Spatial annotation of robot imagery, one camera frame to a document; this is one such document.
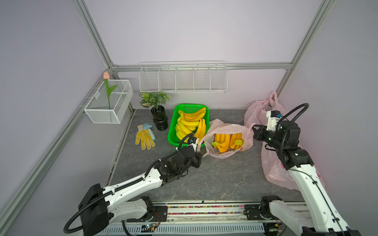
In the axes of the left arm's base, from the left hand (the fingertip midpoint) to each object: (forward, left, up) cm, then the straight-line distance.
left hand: (200, 152), depth 76 cm
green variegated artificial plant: (+33, +25, +9) cm, 43 cm away
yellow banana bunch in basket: (+29, +6, -10) cm, 31 cm away
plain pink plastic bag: (+31, -43, -5) cm, 53 cm away
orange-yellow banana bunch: (+12, -17, -12) cm, 24 cm away
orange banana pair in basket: (+20, -3, -9) cm, 23 cm away
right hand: (+7, -27, +12) cm, 30 cm away
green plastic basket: (+49, +7, -15) cm, 51 cm away
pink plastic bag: (+13, -11, +5) cm, 18 cm away
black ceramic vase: (+32, +25, -8) cm, 42 cm away
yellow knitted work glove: (+25, +37, -17) cm, 47 cm away
